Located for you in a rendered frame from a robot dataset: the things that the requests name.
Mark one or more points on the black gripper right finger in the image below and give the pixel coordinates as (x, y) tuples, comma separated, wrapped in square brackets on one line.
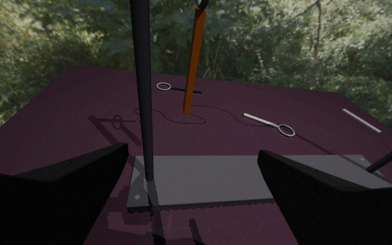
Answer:
[(323, 209)]

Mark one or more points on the grey loop with straight handle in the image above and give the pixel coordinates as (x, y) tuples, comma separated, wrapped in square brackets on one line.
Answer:
[(270, 124)]

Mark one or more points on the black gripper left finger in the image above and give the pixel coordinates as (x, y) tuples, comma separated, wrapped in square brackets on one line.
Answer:
[(59, 204)]

